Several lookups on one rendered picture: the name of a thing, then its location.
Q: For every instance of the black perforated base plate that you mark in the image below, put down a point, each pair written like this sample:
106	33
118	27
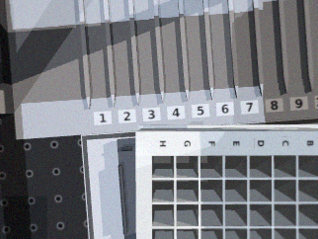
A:
42	189

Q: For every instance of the white deep-well plate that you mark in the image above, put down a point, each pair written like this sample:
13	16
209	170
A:
227	181

